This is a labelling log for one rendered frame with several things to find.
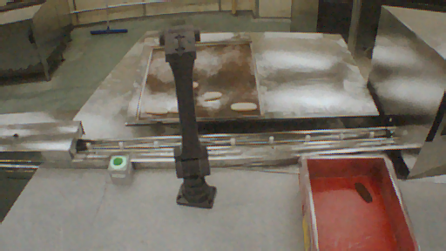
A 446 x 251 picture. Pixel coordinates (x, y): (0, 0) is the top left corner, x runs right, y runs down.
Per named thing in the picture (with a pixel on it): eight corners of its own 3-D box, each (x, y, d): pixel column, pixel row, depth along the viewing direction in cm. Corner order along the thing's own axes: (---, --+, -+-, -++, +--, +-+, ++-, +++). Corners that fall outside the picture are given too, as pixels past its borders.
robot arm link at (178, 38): (157, 43, 74) (200, 37, 75) (159, 25, 85) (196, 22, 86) (178, 184, 100) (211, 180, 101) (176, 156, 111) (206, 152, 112)
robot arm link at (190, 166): (185, 190, 101) (202, 188, 102) (180, 167, 95) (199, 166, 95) (183, 169, 108) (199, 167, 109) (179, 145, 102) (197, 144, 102)
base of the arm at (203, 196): (175, 204, 105) (212, 209, 103) (172, 188, 100) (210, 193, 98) (182, 185, 112) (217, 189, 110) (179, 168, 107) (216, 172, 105)
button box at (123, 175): (113, 191, 114) (104, 170, 107) (117, 175, 120) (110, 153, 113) (134, 191, 114) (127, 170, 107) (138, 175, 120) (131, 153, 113)
